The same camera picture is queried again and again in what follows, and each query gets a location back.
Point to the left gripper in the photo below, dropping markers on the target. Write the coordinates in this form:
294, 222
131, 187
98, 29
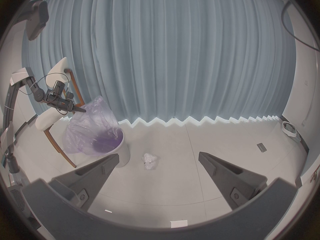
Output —
61, 102

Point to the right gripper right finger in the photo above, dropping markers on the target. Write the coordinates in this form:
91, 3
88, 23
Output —
240, 186

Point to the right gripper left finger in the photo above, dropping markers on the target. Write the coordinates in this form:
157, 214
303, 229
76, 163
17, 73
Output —
72, 189

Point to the purple plastic bag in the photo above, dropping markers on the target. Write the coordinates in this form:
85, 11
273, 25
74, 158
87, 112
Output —
95, 129

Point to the white plastic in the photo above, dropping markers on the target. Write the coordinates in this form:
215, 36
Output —
150, 161

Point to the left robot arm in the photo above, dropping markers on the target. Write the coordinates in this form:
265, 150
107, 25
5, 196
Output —
11, 101

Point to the white trash bin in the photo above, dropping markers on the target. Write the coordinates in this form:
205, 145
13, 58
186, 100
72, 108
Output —
125, 154

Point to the white oval floor object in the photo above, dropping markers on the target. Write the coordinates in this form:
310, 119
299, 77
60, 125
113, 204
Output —
287, 131

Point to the white cushioned wooden chair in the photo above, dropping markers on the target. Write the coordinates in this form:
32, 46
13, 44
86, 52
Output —
47, 119

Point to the pale blue curtain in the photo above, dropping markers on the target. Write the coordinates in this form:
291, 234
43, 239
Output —
175, 59

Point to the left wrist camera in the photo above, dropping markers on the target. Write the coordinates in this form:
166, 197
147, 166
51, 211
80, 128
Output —
69, 95

